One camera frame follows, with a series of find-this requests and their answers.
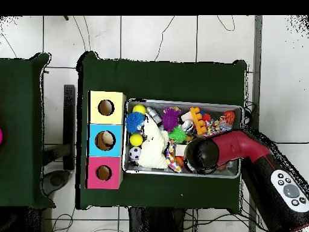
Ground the shallow clear mesh bin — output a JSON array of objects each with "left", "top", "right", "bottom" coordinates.
[{"left": 123, "top": 98, "right": 244, "bottom": 179}]

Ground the wooden box with three holes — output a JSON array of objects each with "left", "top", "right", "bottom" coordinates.
[{"left": 86, "top": 90, "right": 127, "bottom": 190}]

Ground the purple spiky ball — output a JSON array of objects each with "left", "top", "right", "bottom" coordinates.
[{"left": 161, "top": 107, "right": 182, "bottom": 132}]

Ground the large blue spiky ball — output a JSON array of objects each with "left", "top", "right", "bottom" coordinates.
[{"left": 125, "top": 111, "right": 146, "bottom": 135}]

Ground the cream knitted cloth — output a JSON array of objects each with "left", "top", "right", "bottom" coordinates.
[{"left": 137, "top": 115, "right": 170, "bottom": 170}]

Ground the yellow ball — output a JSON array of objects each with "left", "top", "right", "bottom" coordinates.
[
  {"left": 132, "top": 103, "right": 147, "bottom": 115},
  {"left": 129, "top": 133, "right": 144, "bottom": 147}
]

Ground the green spiky ball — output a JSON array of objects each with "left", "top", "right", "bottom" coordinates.
[{"left": 168, "top": 126, "right": 188, "bottom": 144}]

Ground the small soccer ball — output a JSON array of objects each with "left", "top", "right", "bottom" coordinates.
[{"left": 128, "top": 146, "right": 143, "bottom": 161}]

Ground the silver metal can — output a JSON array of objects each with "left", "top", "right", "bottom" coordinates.
[{"left": 181, "top": 120, "right": 196, "bottom": 135}]

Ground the colourful patterned cloth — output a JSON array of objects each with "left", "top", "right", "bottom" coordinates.
[{"left": 165, "top": 139, "right": 183, "bottom": 174}]

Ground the orange toy building block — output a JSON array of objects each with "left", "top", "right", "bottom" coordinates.
[{"left": 189, "top": 106, "right": 208, "bottom": 136}]

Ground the dark green table cloth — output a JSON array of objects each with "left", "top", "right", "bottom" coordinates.
[
  {"left": 0, "top": 52, "right": 56, "bottom": 210},
  {"left": 76, "top": 50, "right": 248, "bottom": 213}
]

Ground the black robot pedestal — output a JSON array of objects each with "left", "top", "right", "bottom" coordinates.
[{"left": 127, "top": 207, "right": 189, "bottom": 232}]

